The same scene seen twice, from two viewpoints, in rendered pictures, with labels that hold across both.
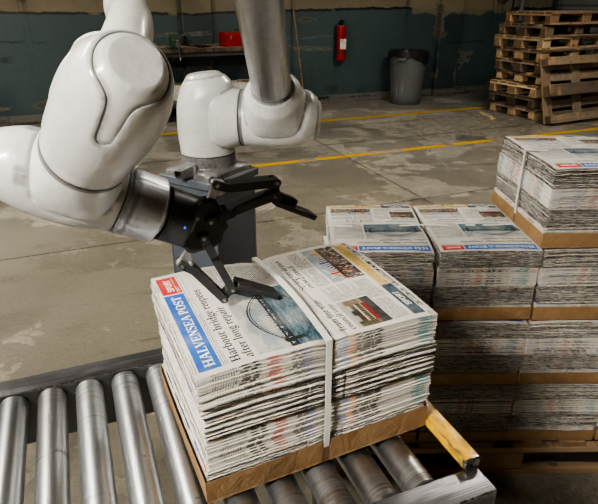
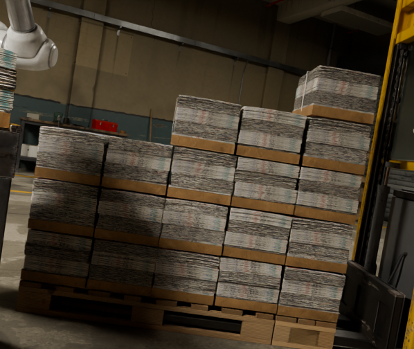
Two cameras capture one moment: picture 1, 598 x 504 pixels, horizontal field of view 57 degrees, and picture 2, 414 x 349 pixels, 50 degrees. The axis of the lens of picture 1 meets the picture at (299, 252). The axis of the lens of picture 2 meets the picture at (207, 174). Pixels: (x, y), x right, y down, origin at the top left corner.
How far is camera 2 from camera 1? 1.15 m
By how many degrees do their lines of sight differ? 22
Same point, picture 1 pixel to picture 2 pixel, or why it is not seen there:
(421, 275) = (95, 151)
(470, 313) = (127, 184)
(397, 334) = not seen: outside the picture
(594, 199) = (203, 118)
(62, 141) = not seen: outside the picture
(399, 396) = not seen: outside the picture
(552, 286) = (179, 173)
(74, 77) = not seen: outside the picture
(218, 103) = not seen: outside the picture
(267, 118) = (16, 40)
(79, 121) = not seen: outside the picture
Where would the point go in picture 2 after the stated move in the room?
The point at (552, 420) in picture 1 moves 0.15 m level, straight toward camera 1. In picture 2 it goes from (184, 283) to (165, 290)
